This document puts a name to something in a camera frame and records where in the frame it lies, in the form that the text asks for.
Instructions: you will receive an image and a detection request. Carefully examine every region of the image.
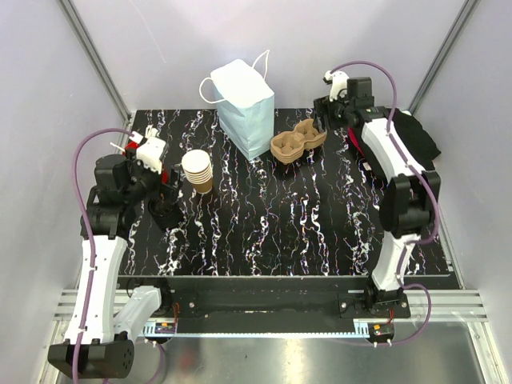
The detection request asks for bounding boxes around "light blue paper bag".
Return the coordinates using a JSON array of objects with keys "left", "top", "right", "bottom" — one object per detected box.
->
[{"left": 198, "top": 50, "right": 275, "bottom": 161}]

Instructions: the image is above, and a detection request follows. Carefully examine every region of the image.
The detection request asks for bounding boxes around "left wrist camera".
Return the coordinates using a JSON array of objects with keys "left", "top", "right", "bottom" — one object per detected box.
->
[{"left": 136, "top": 125, "right": 168, "bottom": 174}]

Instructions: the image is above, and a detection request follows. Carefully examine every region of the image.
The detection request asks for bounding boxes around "black cloth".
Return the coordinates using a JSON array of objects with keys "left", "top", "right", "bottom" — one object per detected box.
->
[{"left": 347, "top": 109, "right": 441, "bottom": 180}]

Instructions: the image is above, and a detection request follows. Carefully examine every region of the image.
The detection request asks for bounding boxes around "red cup with stirrers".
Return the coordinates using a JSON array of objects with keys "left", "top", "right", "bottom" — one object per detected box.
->
[{"left": 111, "top": 133, "right": 167, "bottom": 184}]

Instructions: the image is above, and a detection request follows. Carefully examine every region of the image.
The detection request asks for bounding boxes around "stack of paper cups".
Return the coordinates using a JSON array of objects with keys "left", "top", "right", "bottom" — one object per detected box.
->
[{"left": 181, "top": 150, "right": 213, "bottom": 194}]

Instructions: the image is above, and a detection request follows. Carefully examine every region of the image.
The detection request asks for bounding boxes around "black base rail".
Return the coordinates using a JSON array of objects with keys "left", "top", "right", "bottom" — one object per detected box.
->
[{"left": 118, "top": 276, "right": 410, "bottom": 337}]

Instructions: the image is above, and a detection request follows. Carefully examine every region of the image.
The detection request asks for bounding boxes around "stack of pulp cup carriers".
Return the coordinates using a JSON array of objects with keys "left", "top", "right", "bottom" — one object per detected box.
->
[{"left": 270, "top": 118, "right": 327, "bottom": 165}]

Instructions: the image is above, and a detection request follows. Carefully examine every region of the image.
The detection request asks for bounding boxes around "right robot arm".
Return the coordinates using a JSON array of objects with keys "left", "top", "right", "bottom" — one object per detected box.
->
[{"left": 314, "top": 70, "right": 441, "bottom": 318}]

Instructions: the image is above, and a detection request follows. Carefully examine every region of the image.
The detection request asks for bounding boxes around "stack of black lids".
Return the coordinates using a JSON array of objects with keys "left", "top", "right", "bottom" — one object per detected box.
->
[{"left": 148, "top": 199, "right": 184, "bottom": 231}]

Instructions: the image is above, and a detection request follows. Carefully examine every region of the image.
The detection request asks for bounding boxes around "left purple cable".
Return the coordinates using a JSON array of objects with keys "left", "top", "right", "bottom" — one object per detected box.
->
[{"left": 70, "top": 127, "right": 167, "bottom": 383}]

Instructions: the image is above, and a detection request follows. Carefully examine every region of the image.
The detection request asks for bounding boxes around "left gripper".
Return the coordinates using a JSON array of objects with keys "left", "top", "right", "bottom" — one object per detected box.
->
[{"left": 124, "top": 147, "right": 182, "bottom": 205}]

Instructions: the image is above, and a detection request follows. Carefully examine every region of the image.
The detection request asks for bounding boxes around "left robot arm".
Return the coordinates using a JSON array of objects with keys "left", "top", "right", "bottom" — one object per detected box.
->
[{"left": 48, "top": 154, "right": 183, "bottom": 382}]

